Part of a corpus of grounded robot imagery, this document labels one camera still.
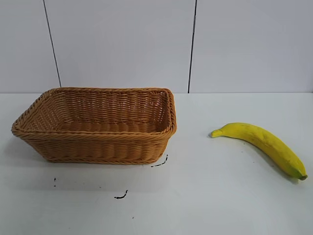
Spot brown woven wicker basket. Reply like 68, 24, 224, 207
11, 86, 177, 165

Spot yellow banana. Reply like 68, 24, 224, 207
210, 122, 308, 181

